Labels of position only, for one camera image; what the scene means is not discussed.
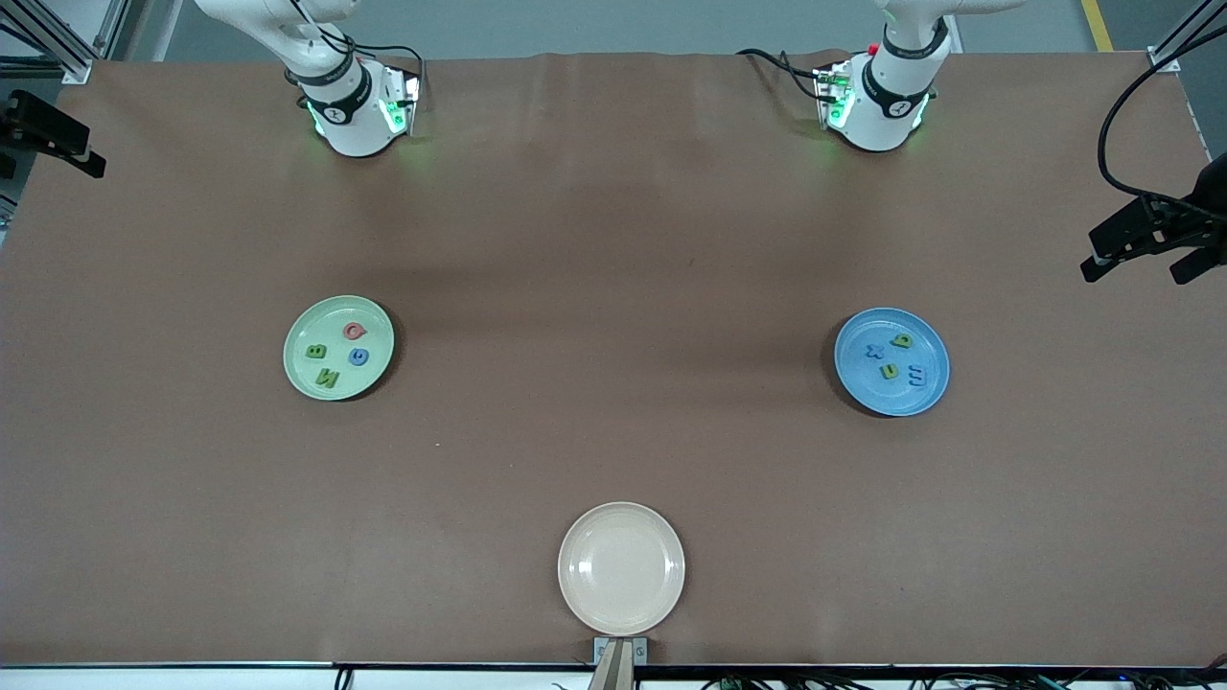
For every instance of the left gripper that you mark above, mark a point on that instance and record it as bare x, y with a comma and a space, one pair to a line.
1181, 222

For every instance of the blue lowercase letter m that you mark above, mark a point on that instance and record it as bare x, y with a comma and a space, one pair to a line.
917, 377

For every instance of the red capital letter C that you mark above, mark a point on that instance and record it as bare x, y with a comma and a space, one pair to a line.
348, 327

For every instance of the green capital letter N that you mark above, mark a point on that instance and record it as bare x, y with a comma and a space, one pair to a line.
328, 378

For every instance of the silver arm base connector plate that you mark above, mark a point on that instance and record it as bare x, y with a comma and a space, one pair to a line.
403, 101
832, 96

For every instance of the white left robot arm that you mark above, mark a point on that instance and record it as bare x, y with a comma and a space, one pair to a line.
887, 105

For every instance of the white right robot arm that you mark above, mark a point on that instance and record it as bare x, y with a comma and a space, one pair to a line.
355, 125

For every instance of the green plate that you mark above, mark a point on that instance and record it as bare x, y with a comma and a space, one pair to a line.
307, 326

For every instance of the blue plate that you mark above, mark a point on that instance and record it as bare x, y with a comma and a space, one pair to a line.
868, 388

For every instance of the brown table mat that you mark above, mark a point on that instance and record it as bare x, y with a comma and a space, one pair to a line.
613, 192

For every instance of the cream plate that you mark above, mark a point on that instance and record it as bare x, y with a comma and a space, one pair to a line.
621, 568

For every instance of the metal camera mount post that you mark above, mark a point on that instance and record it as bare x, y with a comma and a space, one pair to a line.
613, 671

